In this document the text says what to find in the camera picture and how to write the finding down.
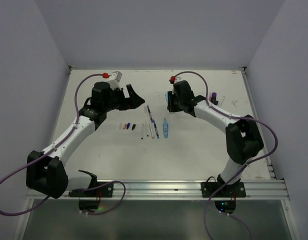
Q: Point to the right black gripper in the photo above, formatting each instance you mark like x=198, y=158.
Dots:
x=172, y=107

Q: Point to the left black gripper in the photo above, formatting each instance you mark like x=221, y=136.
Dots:
x=133, y=101

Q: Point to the light blue correction tape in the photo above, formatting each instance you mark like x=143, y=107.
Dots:
x=165, y=128

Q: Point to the blue ink gel pen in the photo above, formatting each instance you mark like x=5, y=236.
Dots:
x=156, y=129

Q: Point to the purple ink gel pen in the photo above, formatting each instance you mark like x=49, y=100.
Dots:
x=149, y=113

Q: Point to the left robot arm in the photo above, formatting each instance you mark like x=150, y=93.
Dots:
x=46, y=172

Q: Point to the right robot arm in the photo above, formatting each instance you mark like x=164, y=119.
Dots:
x=242, y=136

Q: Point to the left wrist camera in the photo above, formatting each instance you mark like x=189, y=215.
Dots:
x=114, y=80

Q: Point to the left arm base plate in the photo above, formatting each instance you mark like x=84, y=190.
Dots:
x=98, y=189

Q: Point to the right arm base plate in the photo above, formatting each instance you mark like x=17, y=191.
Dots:
x=211, y=188

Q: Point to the aluminium front rail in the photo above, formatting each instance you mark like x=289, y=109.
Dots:
x=168, y=190

